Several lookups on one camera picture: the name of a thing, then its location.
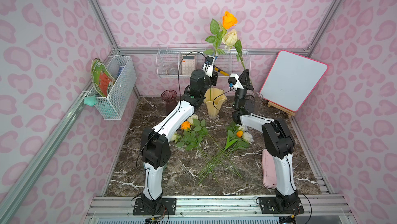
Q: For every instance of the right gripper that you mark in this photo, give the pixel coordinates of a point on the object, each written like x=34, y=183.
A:
x=241, y=85

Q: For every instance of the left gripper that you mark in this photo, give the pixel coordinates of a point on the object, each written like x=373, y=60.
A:
x=214, y=70

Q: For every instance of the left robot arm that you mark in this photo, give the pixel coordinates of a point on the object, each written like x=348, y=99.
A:
x=155, y=150

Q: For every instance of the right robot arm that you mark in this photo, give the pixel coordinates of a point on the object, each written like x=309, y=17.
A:
x=278, y=140

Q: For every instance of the yellow utility knife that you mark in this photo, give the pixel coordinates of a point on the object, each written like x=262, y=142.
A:
x=222, y=72

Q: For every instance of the pink calculator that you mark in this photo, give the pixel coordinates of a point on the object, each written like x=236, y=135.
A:
x=188, y=64

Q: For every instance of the clear glass vase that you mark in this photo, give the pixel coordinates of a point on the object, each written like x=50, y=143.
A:
x=258, y=98

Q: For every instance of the yellow flower-shaped vase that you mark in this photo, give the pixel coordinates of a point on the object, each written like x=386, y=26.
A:
x=214, y=98

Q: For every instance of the clear tape roll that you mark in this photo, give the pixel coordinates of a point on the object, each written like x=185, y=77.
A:
x=172, y=70

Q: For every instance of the purple ribbed glass vase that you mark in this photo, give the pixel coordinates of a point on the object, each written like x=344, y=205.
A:
x=170, y=99

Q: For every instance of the pink-framed whiteboard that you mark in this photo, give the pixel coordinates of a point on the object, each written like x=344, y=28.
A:
x=291, y=79

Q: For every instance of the white rose upper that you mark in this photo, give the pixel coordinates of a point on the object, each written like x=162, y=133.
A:
x=234, y=127

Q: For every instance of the white rose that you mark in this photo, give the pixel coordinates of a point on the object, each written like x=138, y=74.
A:
x=234, y=127
x=241, y=145

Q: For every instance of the wooden easel stand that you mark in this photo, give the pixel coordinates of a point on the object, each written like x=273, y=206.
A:
x=289, y=112

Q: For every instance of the white rose lower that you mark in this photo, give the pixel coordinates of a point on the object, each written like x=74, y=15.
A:
x=241, y=145

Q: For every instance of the small orange rose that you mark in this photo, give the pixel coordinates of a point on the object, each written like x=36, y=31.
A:
x=222, y=158

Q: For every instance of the cream rose on table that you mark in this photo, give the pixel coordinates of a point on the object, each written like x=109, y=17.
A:
x=173, y=137

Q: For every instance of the green red paper fan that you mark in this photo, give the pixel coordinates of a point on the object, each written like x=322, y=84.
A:
x=102, y=80

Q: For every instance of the teal hook toy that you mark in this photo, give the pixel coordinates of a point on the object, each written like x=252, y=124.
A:
x=91, y=101

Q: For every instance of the white wire wall basket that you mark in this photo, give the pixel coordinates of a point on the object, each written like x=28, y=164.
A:
x=169, y=54

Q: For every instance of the white wire side basket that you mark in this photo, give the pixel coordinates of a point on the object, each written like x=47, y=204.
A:
x=113, y=106

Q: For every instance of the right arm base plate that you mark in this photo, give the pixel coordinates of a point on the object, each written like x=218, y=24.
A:
x=280, y=205

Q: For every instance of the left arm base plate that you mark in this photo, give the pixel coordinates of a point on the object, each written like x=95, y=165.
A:
x=151, y=207

